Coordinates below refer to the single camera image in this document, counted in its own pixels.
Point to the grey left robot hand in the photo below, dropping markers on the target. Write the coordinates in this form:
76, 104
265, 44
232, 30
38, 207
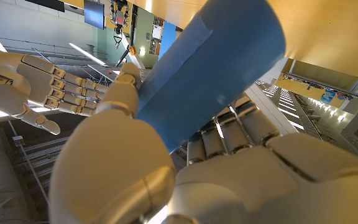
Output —
244, 186

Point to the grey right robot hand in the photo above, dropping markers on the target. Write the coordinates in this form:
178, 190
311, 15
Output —
26, 77

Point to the blue metal bottle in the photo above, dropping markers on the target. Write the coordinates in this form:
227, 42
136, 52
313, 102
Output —
213, 77

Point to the dark wall screen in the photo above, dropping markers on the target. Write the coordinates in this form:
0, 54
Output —
94, 14

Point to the blue wall panel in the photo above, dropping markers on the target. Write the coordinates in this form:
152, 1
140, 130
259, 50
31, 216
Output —
168, 43

